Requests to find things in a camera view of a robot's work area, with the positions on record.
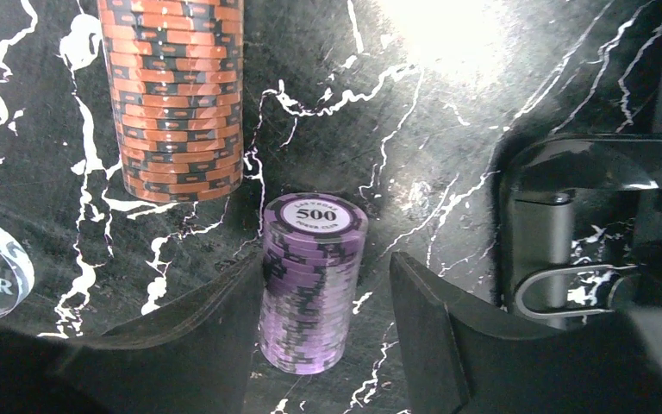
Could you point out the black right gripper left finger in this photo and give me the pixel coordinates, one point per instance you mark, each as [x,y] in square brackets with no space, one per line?
[193,355]

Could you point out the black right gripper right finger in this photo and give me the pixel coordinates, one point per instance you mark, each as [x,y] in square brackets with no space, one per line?
[463,355]

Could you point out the black poker set case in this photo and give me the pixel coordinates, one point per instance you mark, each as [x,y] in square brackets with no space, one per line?
[579,201]

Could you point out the purple poker chip stack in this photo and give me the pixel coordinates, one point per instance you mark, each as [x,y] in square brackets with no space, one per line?
[312,251]

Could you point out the orange grey poker chip stack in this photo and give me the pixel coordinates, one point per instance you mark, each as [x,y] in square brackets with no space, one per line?
[175,80]

